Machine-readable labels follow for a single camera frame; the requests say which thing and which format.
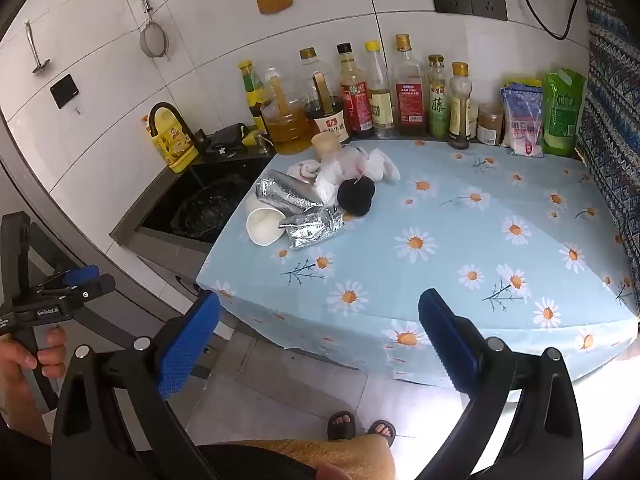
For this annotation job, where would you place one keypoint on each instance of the dark sink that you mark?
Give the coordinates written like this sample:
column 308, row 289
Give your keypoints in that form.
column 150, row 220

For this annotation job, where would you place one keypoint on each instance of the clear bottle gold cap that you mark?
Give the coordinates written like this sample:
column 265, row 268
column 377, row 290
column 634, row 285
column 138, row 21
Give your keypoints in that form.
column 310, row 67

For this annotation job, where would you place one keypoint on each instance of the metal faucet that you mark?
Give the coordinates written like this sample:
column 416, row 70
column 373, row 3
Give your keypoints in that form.
column 261, row 142

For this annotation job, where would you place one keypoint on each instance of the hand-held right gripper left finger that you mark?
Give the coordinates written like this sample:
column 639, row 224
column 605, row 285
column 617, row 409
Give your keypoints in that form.
column 187, row 345

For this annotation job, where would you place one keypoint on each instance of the dark bottle red label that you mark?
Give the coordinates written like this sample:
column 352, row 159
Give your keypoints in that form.
column 356, row 105

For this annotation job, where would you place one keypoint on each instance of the dark slipper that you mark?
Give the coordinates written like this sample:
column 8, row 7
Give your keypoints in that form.
column 385, row 439
column 334, row 430

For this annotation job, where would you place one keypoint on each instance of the black faucet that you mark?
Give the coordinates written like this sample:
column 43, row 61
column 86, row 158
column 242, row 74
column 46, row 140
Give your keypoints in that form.
column 172, row 106

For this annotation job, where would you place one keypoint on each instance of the person's left forearm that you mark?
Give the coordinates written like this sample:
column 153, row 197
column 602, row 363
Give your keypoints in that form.
column 20, row 412

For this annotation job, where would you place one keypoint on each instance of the brown paper cup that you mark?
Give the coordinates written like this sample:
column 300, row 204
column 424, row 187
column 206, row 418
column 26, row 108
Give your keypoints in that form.
column 326, row 145

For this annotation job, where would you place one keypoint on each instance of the large cooking oil jug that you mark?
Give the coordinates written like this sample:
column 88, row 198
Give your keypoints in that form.
column 289, row 130

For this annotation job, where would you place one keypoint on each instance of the dark soy sauce jug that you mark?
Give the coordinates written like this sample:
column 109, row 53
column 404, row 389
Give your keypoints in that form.
column 330, row 120

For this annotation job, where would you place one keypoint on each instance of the green label oil bottle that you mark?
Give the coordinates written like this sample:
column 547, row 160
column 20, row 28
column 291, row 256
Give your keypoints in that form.
column 438, row 107

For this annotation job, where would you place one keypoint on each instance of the yellow shorts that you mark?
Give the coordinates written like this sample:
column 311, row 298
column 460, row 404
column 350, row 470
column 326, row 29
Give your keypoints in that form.
column 320, row 455

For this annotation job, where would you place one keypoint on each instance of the yellow packet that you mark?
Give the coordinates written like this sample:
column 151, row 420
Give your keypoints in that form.
column 522, row 83

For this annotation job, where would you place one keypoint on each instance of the clear vinegar bottle yellow cap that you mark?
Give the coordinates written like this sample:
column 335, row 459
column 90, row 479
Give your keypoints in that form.
column 382, row 107

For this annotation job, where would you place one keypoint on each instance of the silver foil packet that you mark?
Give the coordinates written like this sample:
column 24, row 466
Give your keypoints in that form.
column 315, row 230
column 285, row 191

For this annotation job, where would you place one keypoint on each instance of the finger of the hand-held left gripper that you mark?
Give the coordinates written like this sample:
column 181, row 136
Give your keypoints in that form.
column 95, row 290
column 80, row 276

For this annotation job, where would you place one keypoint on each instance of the white tissue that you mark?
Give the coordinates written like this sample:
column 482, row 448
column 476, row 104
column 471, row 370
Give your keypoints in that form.
column 325, row 193

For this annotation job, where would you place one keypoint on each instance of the yellow sponge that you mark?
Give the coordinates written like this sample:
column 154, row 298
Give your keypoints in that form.
column 246, row 133

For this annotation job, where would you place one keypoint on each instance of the person's left hand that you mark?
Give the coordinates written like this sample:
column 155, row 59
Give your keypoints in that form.
column 50, row 356

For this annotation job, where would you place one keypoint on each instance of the black wall plate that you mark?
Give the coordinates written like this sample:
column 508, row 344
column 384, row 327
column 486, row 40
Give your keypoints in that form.
column 64, row 91

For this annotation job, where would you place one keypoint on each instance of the person's foot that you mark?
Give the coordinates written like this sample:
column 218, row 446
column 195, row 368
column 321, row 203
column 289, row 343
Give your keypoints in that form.
column 382, row 430
column 344, row 421

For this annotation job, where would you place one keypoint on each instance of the blue patterned curtain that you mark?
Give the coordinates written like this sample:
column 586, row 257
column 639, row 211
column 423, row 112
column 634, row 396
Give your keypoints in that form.
column 612, row 110

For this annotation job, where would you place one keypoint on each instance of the green refill pouch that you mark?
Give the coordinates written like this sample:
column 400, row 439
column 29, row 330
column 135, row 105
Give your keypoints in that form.
column 564, row 115

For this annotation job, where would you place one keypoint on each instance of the person's left foot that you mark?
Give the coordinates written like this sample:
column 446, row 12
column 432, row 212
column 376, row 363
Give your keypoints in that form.
column 344, row 421

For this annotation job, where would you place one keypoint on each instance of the green label yellow cap bottle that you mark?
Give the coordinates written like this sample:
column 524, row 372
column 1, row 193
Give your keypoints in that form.
column 248, row 92

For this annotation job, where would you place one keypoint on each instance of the metal hanging utensil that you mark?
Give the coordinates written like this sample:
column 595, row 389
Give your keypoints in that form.
column 33, row 45

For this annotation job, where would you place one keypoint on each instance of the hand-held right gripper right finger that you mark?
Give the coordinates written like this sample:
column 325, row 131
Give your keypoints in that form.
column 447, row 342

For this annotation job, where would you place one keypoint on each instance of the red label gold cap bottle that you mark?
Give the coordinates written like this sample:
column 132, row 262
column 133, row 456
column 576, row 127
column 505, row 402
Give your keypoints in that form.
column 410, row 102

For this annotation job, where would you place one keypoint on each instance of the daisy print tablecloth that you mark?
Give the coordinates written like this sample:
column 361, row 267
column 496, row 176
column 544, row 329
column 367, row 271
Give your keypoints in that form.
column 450, row 240

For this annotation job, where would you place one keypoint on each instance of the black rag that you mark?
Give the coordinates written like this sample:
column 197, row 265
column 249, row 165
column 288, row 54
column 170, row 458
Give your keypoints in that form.
column 225, row 139

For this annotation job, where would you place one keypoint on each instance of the small bottle gold cap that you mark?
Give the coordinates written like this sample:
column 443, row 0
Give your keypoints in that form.
column 459, row 110

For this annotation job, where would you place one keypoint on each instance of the brown seasoning jar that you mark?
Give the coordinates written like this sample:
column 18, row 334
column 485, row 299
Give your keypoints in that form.
column 489, row 127

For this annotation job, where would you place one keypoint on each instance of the white paper cup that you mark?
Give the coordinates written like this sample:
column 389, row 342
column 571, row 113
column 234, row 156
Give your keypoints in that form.
column 264, row 227

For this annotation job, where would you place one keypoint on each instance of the person's right foot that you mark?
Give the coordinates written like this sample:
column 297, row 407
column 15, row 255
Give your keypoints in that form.
column 382, row 430

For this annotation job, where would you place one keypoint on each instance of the black fuzzy ball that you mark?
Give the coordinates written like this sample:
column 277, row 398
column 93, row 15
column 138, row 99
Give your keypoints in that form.
column 356, row 194

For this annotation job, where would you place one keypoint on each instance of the metal mesh strainer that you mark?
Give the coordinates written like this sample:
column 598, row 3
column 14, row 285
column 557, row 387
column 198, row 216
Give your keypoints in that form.
column 153, row 40

